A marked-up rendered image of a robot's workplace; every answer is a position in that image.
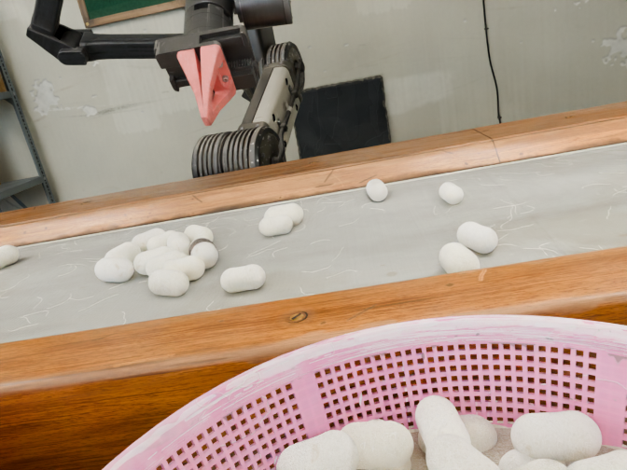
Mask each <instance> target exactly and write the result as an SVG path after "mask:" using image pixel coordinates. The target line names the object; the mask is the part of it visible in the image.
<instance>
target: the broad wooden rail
mask: <svg viewBox="0 0 627 470"><path fill-rule="evenodd" d="M621 143H627V101H626V102H620V103H615V104H605V105H600V106H595V107H590V108H584V109H579V110H574V111H568V112H563V113H558V114H552V115H547V116H542V117H532V118H527V119H522V120H516V121H511V122H506V123H500V124H495V125H490V126H485V127H479V128H474V129H469V130H463V131H454V132H448V133H443V134H438V135H433V136H427V137H422V138H417V139H411V140H407V141H401V142H395V143H391V144H385V145H376V146H370V147H365V148H359V149H355V150H349V151H343V152H339V153H333V154H328V155H323V156H317V157H312V158H307V159H297V160H291V161H287V162H281V163H276V164H271V165H265V166H260V167H255V168H250V169H244V170H239V171H234V172H228V173H219V174H213V175H208V176H203V177H198V178H192V179H188V180H184V181H177V182H172V183H166V184H160V185H155V186H150V187H140V188H135V189H130V190H124V191H119V192H114V193H108V194H104V195H98V196H92V197H87V198H82V199H77V200H67V201H62V202H56V203H52V204H46V205H40V206H36V207H30V208H25V209H19V210H14V211H9V212H3V213H0V247H2V246H4V245H12V246H14V247H20V246H25V245H31V244H37V243H41V242H52V241H58V240H63V239H69V238H74V237H79V236H85V235H91V234H96V233H101V232H107V231H112V230H118V229H124V228H133V227H139V226H144V225H150V224H156V223H160V222H166V221H172V220H177V219H183V218H188V217H193V216H199V215H205V214H214V213H220V212H226V211H231V210H237V209H243V208H247V207H253V206H259V205H264V204H270V203H275V202H280V201H286V200H296V199H301V198H307V197H312V196H318V195H324V194H328V193H334V192H340V191H345V190H351V189H357V188H361V187H367V184H368V182H369V181H370V180H372V179H379V180H381V181H382V182H383V183H384V184H388V183H394V182H399V181H405V180H411V179H415V178H421V177H427V176H432V175H438V174H444V173H453V172H459V171H464V170H470V169H475V168H480V167H486V166H492V165H497V164H502V163H508V162H513V161H519V160H525V159H534V158H540V157H546V156H551V155H557V154H562V153H567V152H573V151H579V150H584V149H589V148H595V147H600V146H606V145H616V144H621Z"/></svg>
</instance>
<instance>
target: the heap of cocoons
mask: <svg viewBox="0 0 627 470"><path fill-rule="evenodd" d="M415 420H416V424H417V427H418V429H409V430H408V429H407V428H406V427H405V426H403V425H402V424H400V423H398V422H391V421H384V420H381V419H374V420H370V421H368V422H352V423H349V424H347V425H346V426H344V427H343V428H342V429H341V430H340V431H339V430H329V431H327V432H324V433H323V434H321V435H318V436H315V437H312V438H310V439H307V440H304V441H301V442H299V443H296V444H293V445H291V446H289V447H287V448H286V449H285V450H284V451H283V452H282V453H281V455H280V457H279V459H278V462H277V465H276V470H627V449H623V448H620V447H614V446H609V445H602V435H601V431H600V429H599V427H598V425H597V424H596V423H595V422H594V421H593V420H592V419H591V418H590V417H589V416H587V415H585V414H583V413H581V412H578V411H575V410H568V411H560V412H542V413H527V414H524V415H522V416H521V417H520V418H518V419H517V420H516V421H515V422H508V423H511V424H513V425H512V427H509V428H508V427H506V426H502V425H497V424H491V422H493V421H487V420H486V419H484V418H483V417H482V416H479V415H474V414H467V415H459V414H458V412H457V410H456V409H455V407H454V405H453V404H452V403H451V402H450V401H449V400H448V399H446V398H445V397H442V396H439V395H430V396H428V397H425V398H424V399H423V400H421V401H420V403H419V404H418V406H417V408H416V411H415Z"/></svg>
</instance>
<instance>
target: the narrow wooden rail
mask: <svg viewBox="0 0 627 470"><path fill-rule="evenodd" d="M497 314H501V315H534V316H550V317H561V318H572V319H580V320H588V321H595V322H603V323H610V324H615V325H627V246H621V247H615V248H608V249H603V250H597V251H590V252H585V253H578V254H573V255H567V256H556V257H549V258H543V259H538V260H531V261H525V262H519V263H513V264H507V265H501V266H495V267H489V268H483V269H476V270H466V271H459V272H454V273H447V274H441V275H436V276H429V277H424V278H417V279H411V280H406V281H399V282H393V283H382V284H376V285H370V286H364V287H357V288H352V289H345V290H340V291H334V292H327V293H322V294H315V295H309V296H304V297H293V298H286V299H280V300H275V301H268V302H262V303H256V304H250V305H244V306H238V307H232V308H226V309H220V310H214V311H203V312H196V313H191V314H184V315H178V316H173V317H166V318H160V319H154V320H148V321H143V322H136V323H130V324H124V325H113V326H107V327H101V328H94V329H89V330H83V331H77V332H71V333H64V334H59V335H52V336H46V337H41V338H34V339H23V340H17V341H11V342H5V343H0V470H102V469H104V468H105V467H106V466H107V465H108V464H109V463H110V462H111V461H113V460H114V459H115V458H116V457H117V456H119V455H120V453H121V452H122V451H124V450H125V449H126V448H128V447H129V446H130V445H131V444H132V443H133V442H135V441H136V440H137V439H139V438H140V437H141V436H143V435H144V434H146V433H147V432H148V431H149V430H151V429H152V428H153V427H155V426H156V425H157V424H159V423H160V422H162V421H164V420H165V419H166V418H168V417H169V416H171V415H172V414H174V413H175V412H176V411H178V410H179V409H180V408H182V407H184V406H185V405H187V404H188V403H190V402H191V401H193V400H195V399H196V398H198V397H199V396H201V395H203V394H205V393H207V392H209V391H210V390H212V389H214V388H215V387H217V386H218V385H220V384H222V383H224V382H225V381H227V380H230V379H232V378H234V377H236V376H238V375H240V374H242V373H244V372H245V371H247V370H249V369H251V368H253V367H255V366H259V365H261V364H263V363H265V362H268V361H270V360H272V359H274V358H276V357H278V356H281V355H283V354H286V353H290V352H293V351H295V350H297V349H300V348H302V347H305V346H308V345H311V344H314V343H316V342H319V341H322V340H325V339H331V338H335V337H337V336H341V335H344V334H348V333H352V332H356V331H359V330H363V329H368V328H373V327H377V326H381V325H390V324H396V323H402V322H408V321H415V320H423V319H429V318H439V317H450V316H466V315H497Z"/></svg>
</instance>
